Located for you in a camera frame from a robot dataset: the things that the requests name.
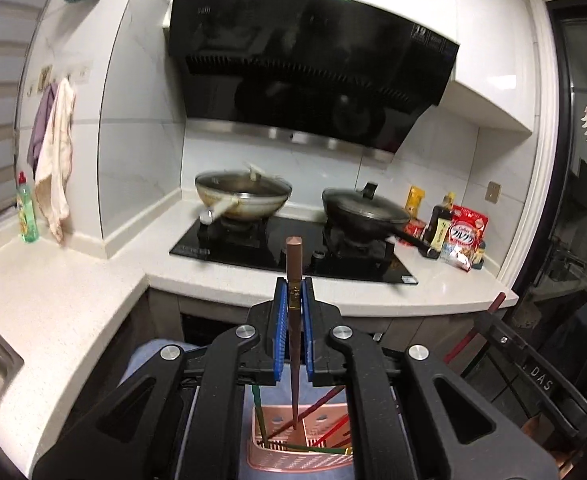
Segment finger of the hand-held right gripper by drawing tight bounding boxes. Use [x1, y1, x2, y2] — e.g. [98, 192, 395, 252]
[472, 310, 524, 358]

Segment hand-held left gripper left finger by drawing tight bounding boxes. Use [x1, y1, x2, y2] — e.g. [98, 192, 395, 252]
[33, 277, 290, 480]

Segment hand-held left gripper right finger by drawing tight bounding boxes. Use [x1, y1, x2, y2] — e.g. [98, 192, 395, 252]
[301, 277, 559, 480]

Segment brown chopstick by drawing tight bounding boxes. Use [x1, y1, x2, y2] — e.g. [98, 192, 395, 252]
[286, 236, 304, 428]

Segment pink perforated plastic basket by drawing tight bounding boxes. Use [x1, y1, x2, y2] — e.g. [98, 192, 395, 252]
[246, 385, 357, 473]

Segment black glass gas stove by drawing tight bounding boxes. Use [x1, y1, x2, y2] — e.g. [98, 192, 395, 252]
[169, 215, 419, 286]

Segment red cereal bag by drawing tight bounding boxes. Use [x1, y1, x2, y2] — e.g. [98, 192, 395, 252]
[441, 205, 489, 272]

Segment dark soy sauce bottle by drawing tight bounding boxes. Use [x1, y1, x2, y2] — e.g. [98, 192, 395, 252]
[422, 192, 457, 253]

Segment small red packet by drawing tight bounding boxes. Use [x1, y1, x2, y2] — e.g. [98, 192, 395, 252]
[404, 219, 427, 246]

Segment black wok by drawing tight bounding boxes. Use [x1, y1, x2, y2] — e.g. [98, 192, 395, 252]
[322, 182, 439, 261]

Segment beige wok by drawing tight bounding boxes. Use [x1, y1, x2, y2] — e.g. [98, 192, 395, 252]
[194, 170, 293, 224]

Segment yellow seasoning packet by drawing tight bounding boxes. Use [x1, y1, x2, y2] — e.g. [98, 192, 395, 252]
[404, 186, 425, 221]

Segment white spatula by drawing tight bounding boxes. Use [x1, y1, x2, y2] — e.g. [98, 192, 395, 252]
[243, 161, 281, 183]

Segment dark glass door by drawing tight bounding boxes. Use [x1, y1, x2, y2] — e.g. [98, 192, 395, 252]
[511, 0, 587, 461]

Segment white stone kitchen counter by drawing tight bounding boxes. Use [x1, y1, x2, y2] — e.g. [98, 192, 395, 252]
[0, 187, 519, 480]

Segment black range hood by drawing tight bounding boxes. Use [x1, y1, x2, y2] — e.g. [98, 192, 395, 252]
[166, 0, 461, 163]

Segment beige hanging cloth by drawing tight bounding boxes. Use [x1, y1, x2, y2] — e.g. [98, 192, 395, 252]
[34, 78, 76, 243]

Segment green dish soap bottle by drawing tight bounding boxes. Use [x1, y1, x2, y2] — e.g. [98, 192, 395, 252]
[16, 171, 40, 243]

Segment purple hanging cloth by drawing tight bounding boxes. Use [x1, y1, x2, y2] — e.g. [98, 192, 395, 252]
[27, 84, 59, 173]

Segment wall hook rail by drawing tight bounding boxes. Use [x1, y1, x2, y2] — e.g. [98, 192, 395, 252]
[26, 60, 94, 98]

